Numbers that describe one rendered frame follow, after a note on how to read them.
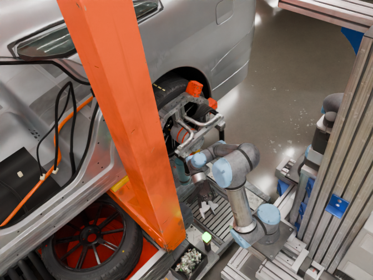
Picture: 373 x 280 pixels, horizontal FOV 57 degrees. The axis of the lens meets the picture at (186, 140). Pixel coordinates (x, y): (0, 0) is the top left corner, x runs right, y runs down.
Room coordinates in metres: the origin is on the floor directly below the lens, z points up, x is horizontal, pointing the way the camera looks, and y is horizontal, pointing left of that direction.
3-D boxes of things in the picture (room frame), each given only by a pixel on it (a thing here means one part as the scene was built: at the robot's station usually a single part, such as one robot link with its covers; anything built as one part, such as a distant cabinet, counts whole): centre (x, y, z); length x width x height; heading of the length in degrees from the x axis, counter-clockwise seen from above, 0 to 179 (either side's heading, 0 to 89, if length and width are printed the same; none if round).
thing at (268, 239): (0.80, -0.35, 0.87); 0.15 x 0.15 x 0.10
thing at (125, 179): (1.39, 0.52, 0.71); 0.14 x 0.14 x 0.05; 38
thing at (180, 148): (1.45, 0.04, 1.03); 0.19 x 0.18 x 0.11; 38
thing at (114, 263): (1.12, 0.75, 0.39); 0.66 x 0.66 x 0.24
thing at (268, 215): (0.80, -0.35, 0.98); 0.13 x 0.12 x 0.14; 116
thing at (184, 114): (1.57, -0.12, 1.03); 0.19 x 0.18 x 0.11; 38
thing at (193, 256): (0.80, 0.10, 0.51); 0.20 x 0.14 x 0.13; 134
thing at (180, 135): (1.55, -0.01, 0.85); 0.21 x 0.14 x 0.14; 38
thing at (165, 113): (1.60, 0.04, 0.85); 0.54 x 0.07 x 0.54; 128
